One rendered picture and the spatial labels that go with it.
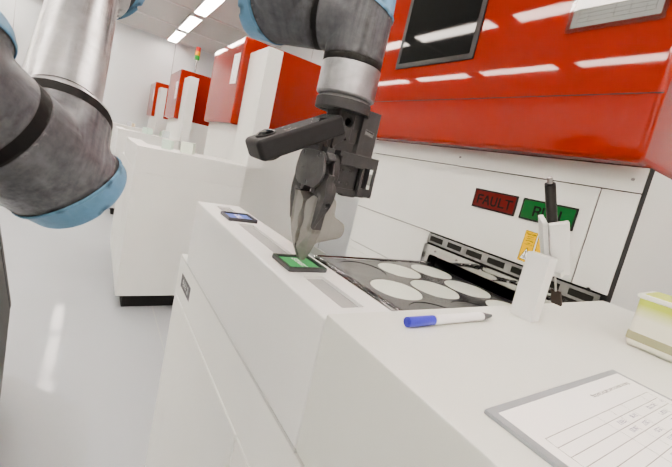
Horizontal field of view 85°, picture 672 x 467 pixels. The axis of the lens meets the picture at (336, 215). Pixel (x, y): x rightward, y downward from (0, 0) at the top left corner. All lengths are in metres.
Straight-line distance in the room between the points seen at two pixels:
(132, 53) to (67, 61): 7.90
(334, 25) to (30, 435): 0.50
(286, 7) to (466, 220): 0.71
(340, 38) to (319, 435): 0.42
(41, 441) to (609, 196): 0.90
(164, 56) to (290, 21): 8.04
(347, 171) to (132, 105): 7.99
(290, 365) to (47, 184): 0.30
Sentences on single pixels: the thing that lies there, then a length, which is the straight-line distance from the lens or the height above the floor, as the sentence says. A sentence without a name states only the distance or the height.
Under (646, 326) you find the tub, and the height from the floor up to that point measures 1.00.
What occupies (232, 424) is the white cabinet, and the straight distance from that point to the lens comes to 0.59.
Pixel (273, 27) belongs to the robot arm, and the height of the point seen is 1.25.
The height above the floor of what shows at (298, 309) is 0.95.
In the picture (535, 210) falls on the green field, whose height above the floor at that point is 1.10.
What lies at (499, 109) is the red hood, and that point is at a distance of 0.98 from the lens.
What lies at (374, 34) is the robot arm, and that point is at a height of 1.26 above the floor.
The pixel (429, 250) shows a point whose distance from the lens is 1.07.
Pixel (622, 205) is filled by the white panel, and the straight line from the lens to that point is 0.87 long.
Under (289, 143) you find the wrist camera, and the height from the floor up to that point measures 1.11.
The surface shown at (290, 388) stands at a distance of 0.43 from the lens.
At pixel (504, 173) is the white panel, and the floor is 1.17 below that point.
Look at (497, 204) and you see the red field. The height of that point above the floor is 1.09.
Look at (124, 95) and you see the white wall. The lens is 8.39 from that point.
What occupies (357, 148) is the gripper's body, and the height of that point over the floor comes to 1.13.
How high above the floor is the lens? 1.10
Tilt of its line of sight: 8 degrees down
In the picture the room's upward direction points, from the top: 13 degrees clockwise
